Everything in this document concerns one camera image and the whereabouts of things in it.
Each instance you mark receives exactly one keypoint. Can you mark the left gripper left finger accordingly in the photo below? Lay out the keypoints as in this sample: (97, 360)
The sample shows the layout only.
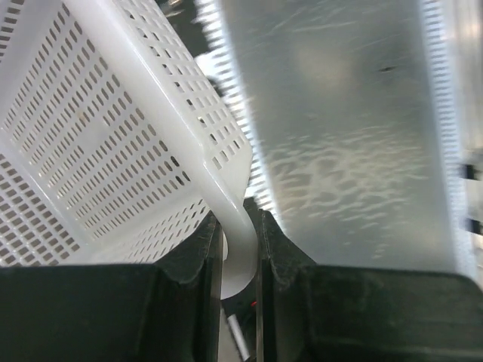
(168, 310)

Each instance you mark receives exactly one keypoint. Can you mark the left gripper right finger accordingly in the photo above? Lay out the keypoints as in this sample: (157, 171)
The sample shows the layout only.
(312, 312)

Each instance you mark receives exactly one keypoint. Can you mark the blue perforated basket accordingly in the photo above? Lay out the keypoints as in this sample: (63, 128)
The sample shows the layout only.
(114, 144)

